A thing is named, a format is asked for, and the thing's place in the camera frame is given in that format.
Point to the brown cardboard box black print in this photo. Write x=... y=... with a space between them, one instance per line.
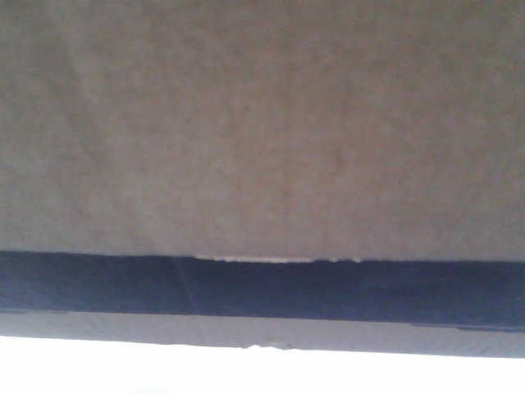
x=313 y=175

